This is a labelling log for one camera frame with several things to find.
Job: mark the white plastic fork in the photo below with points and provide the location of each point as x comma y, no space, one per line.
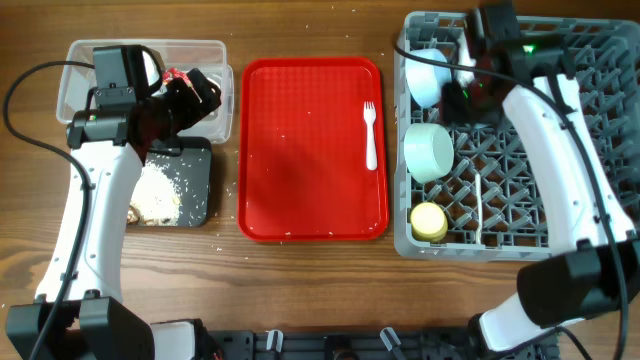
369,116

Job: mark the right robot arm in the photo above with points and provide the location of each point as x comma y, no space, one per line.
593,268

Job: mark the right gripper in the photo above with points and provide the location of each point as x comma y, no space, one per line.
449,119

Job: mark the grey dishwasher rack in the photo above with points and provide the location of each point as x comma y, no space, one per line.
606,53

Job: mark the yellow plastic cup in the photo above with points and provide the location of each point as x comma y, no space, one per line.
428,222

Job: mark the red serving tray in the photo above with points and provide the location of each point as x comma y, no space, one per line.
302,156

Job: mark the mint green bowl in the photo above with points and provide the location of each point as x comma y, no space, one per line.
429,152

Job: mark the white plastic spoon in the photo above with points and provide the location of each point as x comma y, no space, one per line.
479,209

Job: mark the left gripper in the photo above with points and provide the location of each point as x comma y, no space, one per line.
193,108

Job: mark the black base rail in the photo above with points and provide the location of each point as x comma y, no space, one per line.
429,344

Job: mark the red snack wrapper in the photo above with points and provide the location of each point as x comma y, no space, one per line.
173,74

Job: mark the food scraps and rice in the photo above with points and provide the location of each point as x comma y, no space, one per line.
171,192

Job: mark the clear plastic bin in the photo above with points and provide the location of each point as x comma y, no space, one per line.
209,56

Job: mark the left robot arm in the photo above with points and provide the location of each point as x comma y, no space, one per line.
77,311

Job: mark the black waste tray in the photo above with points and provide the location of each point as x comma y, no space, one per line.
115,170

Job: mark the white napkin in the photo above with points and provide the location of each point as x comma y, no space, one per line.
163,88

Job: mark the blue bowl with food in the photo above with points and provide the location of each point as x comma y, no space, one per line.
425,82

